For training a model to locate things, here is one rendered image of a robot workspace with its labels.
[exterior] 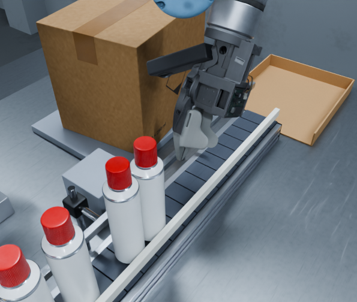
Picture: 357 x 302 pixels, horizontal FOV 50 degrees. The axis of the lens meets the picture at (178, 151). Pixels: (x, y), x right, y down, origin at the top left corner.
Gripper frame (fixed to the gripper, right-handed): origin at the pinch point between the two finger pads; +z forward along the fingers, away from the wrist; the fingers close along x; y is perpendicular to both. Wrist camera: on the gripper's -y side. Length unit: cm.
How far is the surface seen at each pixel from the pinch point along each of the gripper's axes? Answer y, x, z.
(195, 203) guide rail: 4.2, 4.4, 8.8
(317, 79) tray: 3, 66, -18
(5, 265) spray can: 1.1, -30.9, 9.3
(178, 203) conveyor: 0.2, 6.4, 11.4
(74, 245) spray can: 2.3, -22.6, 9.2
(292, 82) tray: -2, 61, -15
